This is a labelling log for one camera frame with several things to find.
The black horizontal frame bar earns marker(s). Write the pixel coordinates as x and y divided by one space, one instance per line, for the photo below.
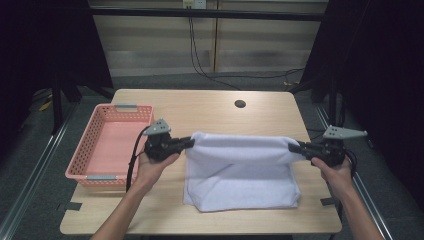
200 13

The black tape piece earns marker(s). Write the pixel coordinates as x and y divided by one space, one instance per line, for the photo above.
73 206

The small yellow floor object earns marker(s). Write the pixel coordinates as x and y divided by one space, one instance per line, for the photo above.
45 106

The white wall power outlet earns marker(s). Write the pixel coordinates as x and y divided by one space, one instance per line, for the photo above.
194 4

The white towel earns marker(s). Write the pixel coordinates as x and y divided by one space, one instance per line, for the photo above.
240 180

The black metal stand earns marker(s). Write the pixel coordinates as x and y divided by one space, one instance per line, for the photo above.
332 100
57 106

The dark curtain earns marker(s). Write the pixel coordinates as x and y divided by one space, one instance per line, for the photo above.
40 50
383 83

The pink plastic basket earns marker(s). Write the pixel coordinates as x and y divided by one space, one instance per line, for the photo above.
110 150

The person's right hand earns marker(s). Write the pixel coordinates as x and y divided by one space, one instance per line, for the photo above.
335 180

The person's left hand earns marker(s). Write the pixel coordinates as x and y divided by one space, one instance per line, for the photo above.
151 173

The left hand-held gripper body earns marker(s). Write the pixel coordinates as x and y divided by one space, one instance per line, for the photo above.
160 146

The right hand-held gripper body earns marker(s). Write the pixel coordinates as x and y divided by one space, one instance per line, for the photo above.
330 151

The metal floor rail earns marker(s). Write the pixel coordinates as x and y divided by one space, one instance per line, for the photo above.
33 173
325 116

